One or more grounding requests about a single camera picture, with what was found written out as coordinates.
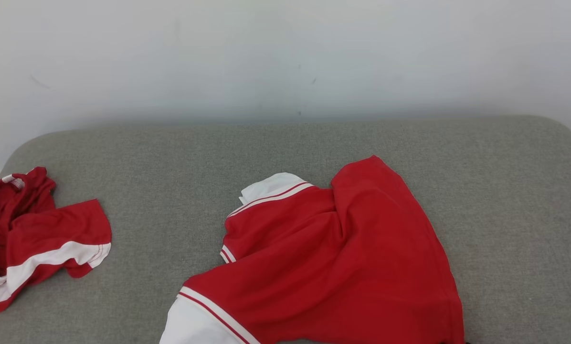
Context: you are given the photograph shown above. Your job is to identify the red jersey with black number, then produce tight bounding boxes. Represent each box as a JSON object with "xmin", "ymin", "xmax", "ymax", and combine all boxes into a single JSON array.
[{"xmin": 159, "ymin": 155, "xmax": 465, "ymax": 344}]

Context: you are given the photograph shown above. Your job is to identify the red shorts with white stripes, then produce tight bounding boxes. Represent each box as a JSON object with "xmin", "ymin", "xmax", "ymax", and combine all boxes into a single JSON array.
[{"xmin": 0, "ymin": 166, "xmax": 112, "ymax": 317}]

